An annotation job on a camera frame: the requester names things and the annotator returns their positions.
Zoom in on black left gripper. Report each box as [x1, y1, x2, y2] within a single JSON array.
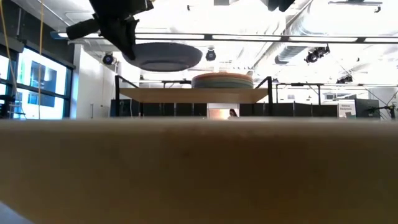
[[65, 0, 155, 62]]

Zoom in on purple plate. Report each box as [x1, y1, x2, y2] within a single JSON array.
[[122, 42, 204, 73]]

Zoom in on wooden shelf black metal legs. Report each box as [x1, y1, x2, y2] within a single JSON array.
[[114, 74, 274, 118]]

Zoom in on large window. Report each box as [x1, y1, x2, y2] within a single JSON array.
[[0, 46, 74, 121]]

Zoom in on long ceiling light strip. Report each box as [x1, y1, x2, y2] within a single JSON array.
[[57, 32, 398, 45]]

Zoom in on row of black partitions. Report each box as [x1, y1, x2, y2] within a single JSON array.
[[110, 99, 338, 118]]

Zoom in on white sign board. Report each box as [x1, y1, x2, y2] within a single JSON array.
[[337, 100, 357, 119]]

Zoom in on black box cabinet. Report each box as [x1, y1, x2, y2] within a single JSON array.
[[354, 98, 382, 119]]

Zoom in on yellow hanging cord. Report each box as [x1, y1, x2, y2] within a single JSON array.
[[37, 0, 45, 120], [0, 0, 20, 105]]

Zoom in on silver ventilation duct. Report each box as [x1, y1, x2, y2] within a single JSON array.
[[275, 45, 309, 65]]

